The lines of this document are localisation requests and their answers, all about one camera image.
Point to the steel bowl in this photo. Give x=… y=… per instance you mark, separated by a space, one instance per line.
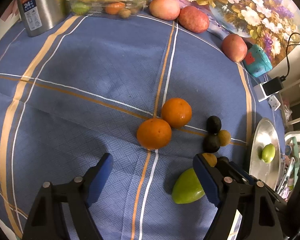
x=267 y=172

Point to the brown kiwi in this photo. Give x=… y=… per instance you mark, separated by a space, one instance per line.
x=210 y=158
x=224 y=137

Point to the blue plaid tablecloth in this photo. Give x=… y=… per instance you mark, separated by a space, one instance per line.
x=84 y=87

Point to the red apple right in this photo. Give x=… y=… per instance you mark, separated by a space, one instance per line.
x=234 y=47

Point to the dark plum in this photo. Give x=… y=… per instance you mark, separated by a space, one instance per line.
x=211 y=144
x=213 y=124

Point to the teal tin box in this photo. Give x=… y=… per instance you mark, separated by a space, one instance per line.
x=256 y=61

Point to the steel kettle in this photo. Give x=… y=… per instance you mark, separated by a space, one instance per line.
x=39 y=16

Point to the white plug adapter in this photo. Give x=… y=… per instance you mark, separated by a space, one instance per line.
x=274 y=103

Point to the pale red apple left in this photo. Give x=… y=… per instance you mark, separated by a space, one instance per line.
x=165 y=9

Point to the flower painting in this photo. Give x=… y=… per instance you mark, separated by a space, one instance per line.
x=271 y=24

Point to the green mango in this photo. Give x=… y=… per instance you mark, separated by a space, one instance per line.
x=187 y=188
x=268 y=153

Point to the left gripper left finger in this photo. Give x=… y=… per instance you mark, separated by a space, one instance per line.
x=46 y=219

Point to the green mango in bowl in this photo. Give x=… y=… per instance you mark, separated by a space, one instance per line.
x=268 y=153

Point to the orange mandarin front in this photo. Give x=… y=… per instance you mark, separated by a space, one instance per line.
x=154 y=134

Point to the clear plastic fruit tray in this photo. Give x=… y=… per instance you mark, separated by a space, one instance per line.
x=121 y=9

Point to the orange mandarin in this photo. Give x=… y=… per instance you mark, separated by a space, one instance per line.
x=176 y=112
x=154 y=134

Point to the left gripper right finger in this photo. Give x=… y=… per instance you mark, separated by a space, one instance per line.
x=232 y=190

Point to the black power adapter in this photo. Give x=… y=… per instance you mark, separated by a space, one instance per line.
x=272 y=86

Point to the red apple middle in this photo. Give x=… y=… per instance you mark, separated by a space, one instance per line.
x=193 y=19

